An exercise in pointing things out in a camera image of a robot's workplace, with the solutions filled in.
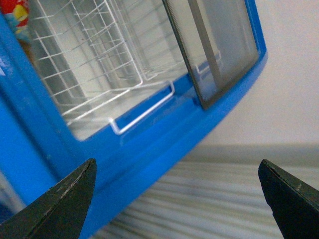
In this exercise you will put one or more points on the glass sliding freezer lid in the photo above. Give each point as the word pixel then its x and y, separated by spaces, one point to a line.
pixel 217 42

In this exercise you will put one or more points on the white wire freezer basket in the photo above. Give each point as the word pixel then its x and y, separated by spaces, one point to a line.
pixel 104 61

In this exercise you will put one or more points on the white blue chest freezer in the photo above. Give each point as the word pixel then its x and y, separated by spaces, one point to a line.
pixel 37 149

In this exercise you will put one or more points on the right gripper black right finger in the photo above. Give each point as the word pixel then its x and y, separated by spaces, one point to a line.
pixel 294 203

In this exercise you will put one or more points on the red drink bottle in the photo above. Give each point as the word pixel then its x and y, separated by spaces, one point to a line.
pixel 16 14

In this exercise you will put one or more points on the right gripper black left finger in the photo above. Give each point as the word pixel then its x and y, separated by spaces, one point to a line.
pixel 60 212

